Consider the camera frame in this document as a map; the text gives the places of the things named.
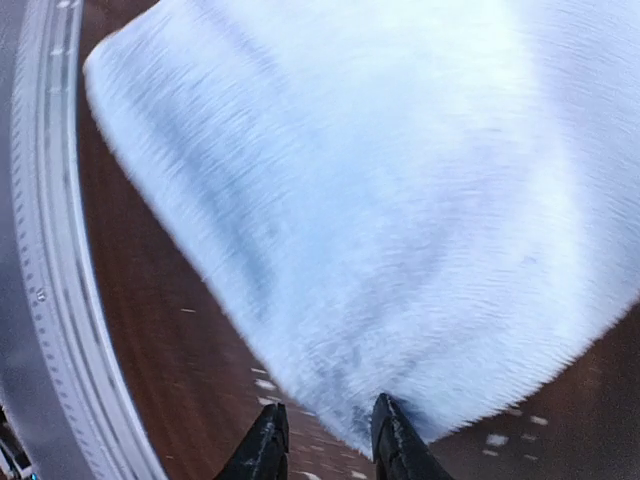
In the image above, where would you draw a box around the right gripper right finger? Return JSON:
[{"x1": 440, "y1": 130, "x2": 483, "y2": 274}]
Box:
[{"x1": 371, "y1": 393, "x2": 453, "y2": 480}]

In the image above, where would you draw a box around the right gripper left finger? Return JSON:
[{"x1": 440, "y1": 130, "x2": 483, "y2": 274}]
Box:
[{"x1": 214, "y1": 403, "x2": 289, "y2": 480}]

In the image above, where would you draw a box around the light blue towel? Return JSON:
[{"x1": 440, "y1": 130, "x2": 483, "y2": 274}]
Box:
[{"x1": 84, "y1": 1, "x2": 639, "y2": 452}]

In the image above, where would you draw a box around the front aluminium rail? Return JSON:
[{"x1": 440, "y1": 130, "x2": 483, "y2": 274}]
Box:
[{"x1": 1, "y1": 1, "x2": 165, "y2": 479}]

